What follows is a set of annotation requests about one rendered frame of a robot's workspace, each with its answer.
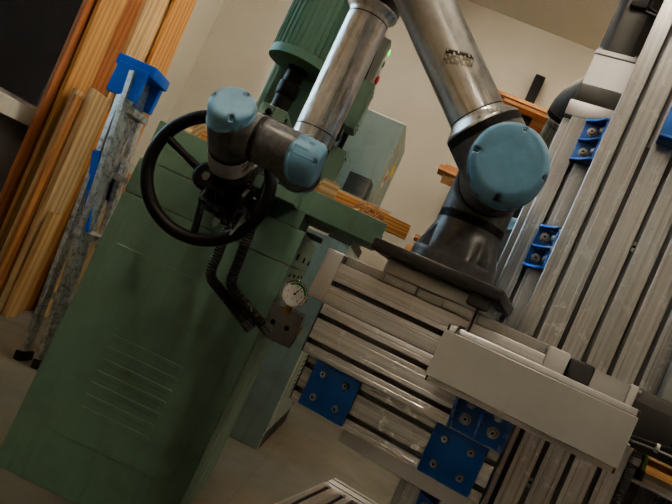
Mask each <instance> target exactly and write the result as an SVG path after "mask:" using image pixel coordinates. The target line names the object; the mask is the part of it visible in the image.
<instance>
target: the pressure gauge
mask: <svg viewBox="0 0 672 504"><path fill-rule="evenodd" d="M302 287H303V288H302ZM301 288H302V289H301ZM300 289H301V290H300ZM298 290H299V291H298ZM297 291H298V292H297ZM296 292H297V293H296ZM294 293H296V295H294ZM308 296H309V295H308V288H307V286H306V285H305V284H304V283H303V282H301V281H298V280H291V281H288V282H287V283H285V284H284V286H283V287H282V289H281V299H282V301H283V302H284V304H286V307H285V309H284V313H286V314H288V315H290V313H291V311H292V309H293V308H298V307H301V306H302V305H304V304H305V303H306V301H307V299H308Z"/></svg>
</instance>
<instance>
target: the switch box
mask: <svg viewBox="0 0 672 504"><path fill-rule="evenodd" d="M390 47H391V39H388V38H386V37H383V39H382V42H381V44H380V46H379V49H378V51H377V54H376V56H375V59H374V61H373V63H372V66H371V68H370V71H369V73H368V75H367V78H366V80H367V81H369V82H372V83H374V82H375V79H376V77H378V76H379V74H380V72H381V70H382V68H381V67H382V64H383V62H384V61H386V60H385V58H386V59H387V57H388V56H386V55H387V54H388V51H389V50H390ZM380 68H381V70H380ZM374 84H375V83H374Z"/></svg>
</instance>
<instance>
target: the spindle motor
mask: <svg viewBox="0 0 672 504"><path fill-rule="evenodd" d="M349 9H350V7H349V4H348V0H293V2H292V4H291V6H290V8H289V10H288V12H287V15H286V17H285V19H284V21H283V23H282V25H281V27H280V29H279V31H278V34H277V36H276V38H275V40H274V42H273V44H272V46H271V48H270V50H269V56H270V57H271V59H272V60H273V61H274V62H275V63H276V64H278V65H279V66H280V67H281V68H283V69H284V70H285V71H286V70H287V69H286V66H287V64H294V65H296V66H298V67H300V68H302V69H303V70H305V71H306V72H307V73H308V75H307V77H306V79H304V80H305V81H308V82H311V83H315V82H316V79H317V77H318V75H319V73H320V71H321V69H322V67H323V65H324V62H325V60H326V58H327V56H328V54H329V52H330V50H331V48H332V45H333V43H334V41H335V39H336V37H337V35H338V33H339V30H340V28H341V26H342V24H343V22H344V20H345V18H346V16H347V13H348V11H349Z"/></svg>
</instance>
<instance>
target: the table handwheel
mask: <svg viewBox="0 0 672 504"><path fill-rule="evenodd" d="M206 115H207V110H200V111H194V112H190V113H187V114H184V115H182V116H180V117H178V118H176V119H174V120H172V121H171V122H169V123H168V124H167V125H165V126H164V127H163V128H162V129H161V130H160V131H159V132H158V133H157V134H156V135H155V137H154V138H153V139H152V141H151V142H150V144H149V146H148V147H147V149H146V152H145V154H144V157H143V160H142V164H141V169H140V189H141V194H142V198H143V201H144V204H145V206H146V208H147V210H148V212H149V214H150V215H151V217H152V218H153V220H154V221H155V222H156V223H157V225H158V226H159V227H160V228H161V229H163V230H164V231H165V232H166V233H168V234H169V235H170V236H172V237H174V238H175V239H177V240H179V241H182V242H184V243H187V244H191V245H195V246H202V247H214V246H221V245H226V244H229V243H232V242H235V241H237V240H239V239H241V238H243V237H244V236H246V235H247V234H249V233H250V232H252V231H253V230H254V229H255V228H256V227H257V226H258V225H259V224H260V223H261V222H262V220H263V219H264V218H265V216H266V215H267V213H268V212H269V210H270V208H271V206H272V203H273V201H274V198H275V194H276V189H277V180H278V178H277V177H276V176H275V175H274V174H273V173H272V172H270V171H268V170H266V169H264V186H263V191H262V194H261V197H260V200H259V202H258V207H257V209H256V211H255V212H254V213H253V214H251V215H250V218H249V219H247V220H246V221H245V222H244V223H243V224H242V225H241V226H239V227H238V228H237V229H236V230H235V231H234V232H233V234H232V235H229V232H230V229H228V230H226V231H222V232H218V233H198V232H199V228H200V224H201V220H202V216H203V212H204V211H203V212H202V213H201V214H199V202H198V204H197V208H196V212H195V216H194V219H193V223H192V226H191V230H188V229H185V228H183V227H181V226H179V225H178V224H176V223H175V222H174V221H173V220H171V219H170V218H169V217H168V216H167V214H166V213H165V212H164V210H163V209H162V207H161V206H160V204H159V202H158V199H157V197H156V193H155V189H154V170H155V165H156V162H157V159H158V157H159V154H160V153H161V151H162V149H163V148H164V146H165V145H166V144H167V143H168V144H169V145H170V146H171V147H172V148H173V149H174V150H175V151H176V152H178V153H179V154H180V155H181V156H182V157H183V158H184V159H185V161H186V162H187V163H188V164H189V165H190V166H191V167H192V168H193V169H194V171H193V175H192V179H193V182H194V184H195V186H196V187H197V188H199V189H200V190H202V191H201V192H200V194H201V193H202V192H203V191H204V189H205V188H206V181H207V179H208V178H209V177H210V175H211V174H210V168H209V165H208V162H204V163H201V164H200V163H199V162H198V161H197V160H196V159H195V158H194V157H192V156H191V155H190V154H189V153H188V152H187V151H186V150H185V149H184V148H183V147H182V146H181V145H180V144H179V143H178V142H177V141H176V140H175V139H174V138H173V137H174V136H175V135H176V134H178V133H179V132H181V131H182V130H184V129H186V128H188V127H191V126H194V125H198V124H205V123H206Z"/></svg>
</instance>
